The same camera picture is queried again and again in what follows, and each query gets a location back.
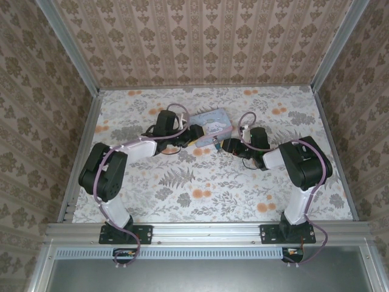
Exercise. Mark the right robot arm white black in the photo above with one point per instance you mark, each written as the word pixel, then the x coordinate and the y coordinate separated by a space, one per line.
pixel 304 164

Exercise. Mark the aluminium left corner post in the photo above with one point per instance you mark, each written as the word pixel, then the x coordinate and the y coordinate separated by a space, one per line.
pixel 67 42

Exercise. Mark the blue cartoon print tin box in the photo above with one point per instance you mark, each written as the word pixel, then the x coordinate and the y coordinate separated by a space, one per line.
pixel 212 124

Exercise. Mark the aluminium front frame rail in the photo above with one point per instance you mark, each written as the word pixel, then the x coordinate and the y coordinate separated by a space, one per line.
pixel 206 231

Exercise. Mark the grey metal panel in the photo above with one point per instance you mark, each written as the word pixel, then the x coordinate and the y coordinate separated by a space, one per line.
pixel 212 276

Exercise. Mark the aluminium corner post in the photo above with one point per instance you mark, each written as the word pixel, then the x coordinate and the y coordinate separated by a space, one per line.
pixel 334 45
pixel 67 42

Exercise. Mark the key with blue head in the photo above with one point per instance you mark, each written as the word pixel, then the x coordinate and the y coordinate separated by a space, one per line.
pixel 218 147

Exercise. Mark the aluminium right corner post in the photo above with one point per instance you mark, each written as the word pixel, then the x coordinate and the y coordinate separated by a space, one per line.
pixel 334 45

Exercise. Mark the aluminium left side rail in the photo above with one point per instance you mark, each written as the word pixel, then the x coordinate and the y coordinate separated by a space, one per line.
pixel 82 152

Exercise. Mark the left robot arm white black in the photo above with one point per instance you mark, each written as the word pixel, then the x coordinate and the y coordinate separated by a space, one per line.
pixel 103 173

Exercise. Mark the small silver padlock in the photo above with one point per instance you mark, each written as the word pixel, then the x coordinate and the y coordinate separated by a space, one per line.
pixel 215 140

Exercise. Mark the aluminium right side rail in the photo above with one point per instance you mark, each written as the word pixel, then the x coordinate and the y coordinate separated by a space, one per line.
pixel 337 152

